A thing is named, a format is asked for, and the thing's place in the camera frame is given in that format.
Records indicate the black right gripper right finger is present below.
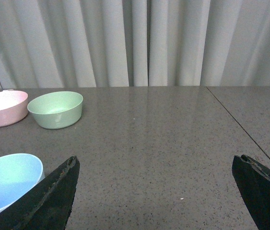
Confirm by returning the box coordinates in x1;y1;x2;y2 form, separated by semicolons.
232;155;270;230

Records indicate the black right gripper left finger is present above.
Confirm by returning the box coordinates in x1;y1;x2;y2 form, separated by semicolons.
0;156;80;230

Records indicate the light blue cup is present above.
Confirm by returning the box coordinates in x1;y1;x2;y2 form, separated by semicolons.
0;153;45;213

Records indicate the green bowl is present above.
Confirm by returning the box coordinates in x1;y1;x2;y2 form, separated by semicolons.
27;91;83;129

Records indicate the pink bowl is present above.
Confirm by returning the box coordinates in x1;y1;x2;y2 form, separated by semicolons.
0;90;28;127

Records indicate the white curtain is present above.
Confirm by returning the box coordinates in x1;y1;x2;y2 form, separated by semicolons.
0;0;270;89

